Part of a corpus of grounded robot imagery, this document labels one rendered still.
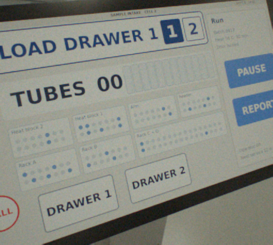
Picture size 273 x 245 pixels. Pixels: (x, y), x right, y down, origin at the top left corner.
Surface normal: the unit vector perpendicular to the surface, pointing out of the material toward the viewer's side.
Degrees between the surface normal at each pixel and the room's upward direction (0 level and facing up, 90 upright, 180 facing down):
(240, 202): 0
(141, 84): 50
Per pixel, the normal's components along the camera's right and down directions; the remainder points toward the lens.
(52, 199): 0.32, -0.07
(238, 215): 0.05, -0.79
